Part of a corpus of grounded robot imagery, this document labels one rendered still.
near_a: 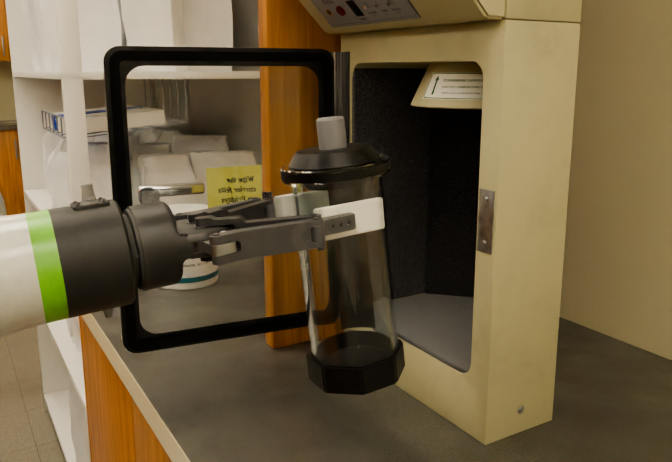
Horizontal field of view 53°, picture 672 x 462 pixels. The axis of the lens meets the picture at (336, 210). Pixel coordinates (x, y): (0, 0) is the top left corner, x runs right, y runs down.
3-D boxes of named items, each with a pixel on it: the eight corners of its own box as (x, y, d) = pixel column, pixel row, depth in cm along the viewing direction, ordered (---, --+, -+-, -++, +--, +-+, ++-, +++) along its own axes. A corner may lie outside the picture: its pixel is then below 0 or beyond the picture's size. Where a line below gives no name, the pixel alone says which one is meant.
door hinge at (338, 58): (340, 315, 102) (340, 52, 94) (349, 320, 100) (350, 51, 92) (331, 317, 101) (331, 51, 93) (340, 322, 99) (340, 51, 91)
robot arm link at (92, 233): (63, 311, 61) (75, 342, 52) (40, 184, 58) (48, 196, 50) (131, 296, 63) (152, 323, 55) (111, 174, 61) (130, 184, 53)
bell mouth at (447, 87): (483, 101, 97) (485, 63, 96) (583, 107, 82) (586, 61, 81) (383, 104, 88) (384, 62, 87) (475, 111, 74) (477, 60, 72)
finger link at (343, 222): (299, 221, 59) (313, 226, 57) (349, 211, 61) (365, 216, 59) (301, 237, 60) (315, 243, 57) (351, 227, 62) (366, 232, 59)
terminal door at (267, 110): (334, 322, 100) (334, 48, 92) (123, 355, 88) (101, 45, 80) (332, 320, 101) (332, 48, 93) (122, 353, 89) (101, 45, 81)
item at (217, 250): (184, 226, 60) (168, 241, 54) (241, 221, 59) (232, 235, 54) (187, 252, 60) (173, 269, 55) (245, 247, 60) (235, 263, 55)
